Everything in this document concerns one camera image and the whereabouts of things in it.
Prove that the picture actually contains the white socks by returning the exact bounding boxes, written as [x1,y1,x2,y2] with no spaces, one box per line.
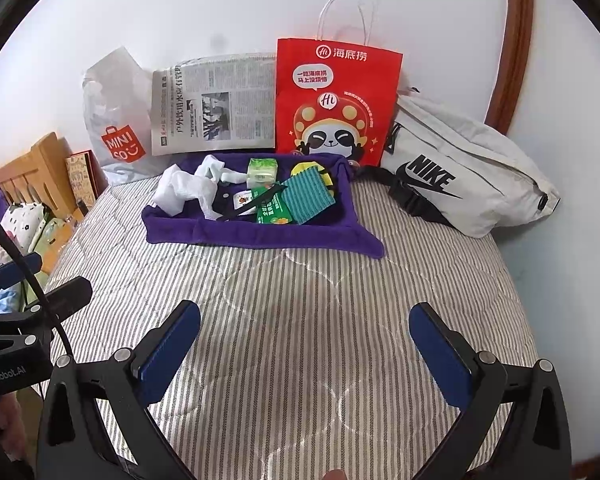
[155,165,219,219]

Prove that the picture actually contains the white waist bag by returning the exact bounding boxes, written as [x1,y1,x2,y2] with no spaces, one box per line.
[352,87,562,239]

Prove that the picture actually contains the yellow cloth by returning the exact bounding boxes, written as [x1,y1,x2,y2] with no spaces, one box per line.
[290,160,339,196]

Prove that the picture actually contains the wooden door frame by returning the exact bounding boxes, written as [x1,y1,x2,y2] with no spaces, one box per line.
[484,0,536,137]

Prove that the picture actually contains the wooden headboard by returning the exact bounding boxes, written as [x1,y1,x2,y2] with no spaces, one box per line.
[0,132,74,211]

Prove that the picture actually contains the green printed packet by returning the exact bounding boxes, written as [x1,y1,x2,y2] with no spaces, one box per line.
[252,187,295,226]

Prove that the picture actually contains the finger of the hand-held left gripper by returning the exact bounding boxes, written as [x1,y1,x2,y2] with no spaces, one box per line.
[30,277,93,321]
[0,252,42,293]

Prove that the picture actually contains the purple fleece blanket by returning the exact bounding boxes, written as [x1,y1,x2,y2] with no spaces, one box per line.
[141,152,385,260]

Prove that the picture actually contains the colourful printed blanket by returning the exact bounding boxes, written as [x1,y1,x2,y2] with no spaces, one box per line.
[0,240,31,322]

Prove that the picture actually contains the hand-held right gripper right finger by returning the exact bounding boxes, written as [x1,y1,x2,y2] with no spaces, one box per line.
[409,302,572,480]

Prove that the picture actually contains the white floral pillow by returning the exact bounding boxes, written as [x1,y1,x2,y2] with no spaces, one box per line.
[0,202,47,247]

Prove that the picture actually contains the brown patterned notebook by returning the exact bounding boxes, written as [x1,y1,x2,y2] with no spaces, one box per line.
[65,150,109,202]

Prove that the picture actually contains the teal striped cloth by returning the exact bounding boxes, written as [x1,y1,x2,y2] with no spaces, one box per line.
[280,169,337,226]

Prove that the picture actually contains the folded newspaper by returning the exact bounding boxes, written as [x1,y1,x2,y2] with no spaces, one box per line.
[151,51,279,157]

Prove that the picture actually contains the light green blanket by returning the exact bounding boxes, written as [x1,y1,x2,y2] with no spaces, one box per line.
[25,210,77,283]

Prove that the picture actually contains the red paper carrier bag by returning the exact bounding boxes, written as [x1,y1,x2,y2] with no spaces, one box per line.
[275,0,404,167]

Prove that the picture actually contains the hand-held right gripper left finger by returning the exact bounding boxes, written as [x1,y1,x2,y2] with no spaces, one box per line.
[36,300,202,480]

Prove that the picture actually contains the green tissue packet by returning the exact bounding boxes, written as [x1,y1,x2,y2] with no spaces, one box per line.
[246,158,280,189]

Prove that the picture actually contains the black cable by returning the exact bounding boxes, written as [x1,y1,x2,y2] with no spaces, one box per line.
[0,205,74,362]

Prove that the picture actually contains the white plastic shopping bag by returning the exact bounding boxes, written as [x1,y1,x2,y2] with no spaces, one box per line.
[82,46,157,186]

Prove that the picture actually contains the black fabric strap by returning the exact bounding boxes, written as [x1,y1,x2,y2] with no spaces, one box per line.
[215,184,286,222]

